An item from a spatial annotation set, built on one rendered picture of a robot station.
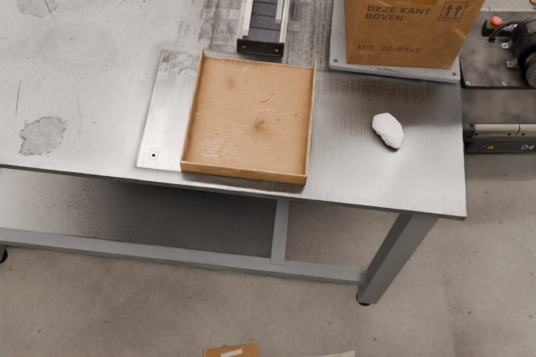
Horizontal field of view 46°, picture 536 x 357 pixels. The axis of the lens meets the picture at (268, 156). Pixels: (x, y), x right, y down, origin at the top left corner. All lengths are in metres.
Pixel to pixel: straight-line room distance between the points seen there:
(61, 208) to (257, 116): 0.84
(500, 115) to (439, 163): 0.89
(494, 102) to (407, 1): 1.03
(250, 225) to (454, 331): 0.74
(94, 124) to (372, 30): 0.62
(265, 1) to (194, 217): 0.74
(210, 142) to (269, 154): 0.13
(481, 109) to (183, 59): 1.15
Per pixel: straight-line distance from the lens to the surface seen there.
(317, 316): 2.09
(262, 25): 1.47
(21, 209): 2.05
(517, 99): 2.33
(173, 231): 1.93
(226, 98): 1.41
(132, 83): 1.45
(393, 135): 1.37
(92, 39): 1.54
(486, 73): 2.33
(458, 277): 2.23
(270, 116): 1.38
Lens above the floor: 2.01
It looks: 61 degrees down
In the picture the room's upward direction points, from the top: 6 degrees clockwise
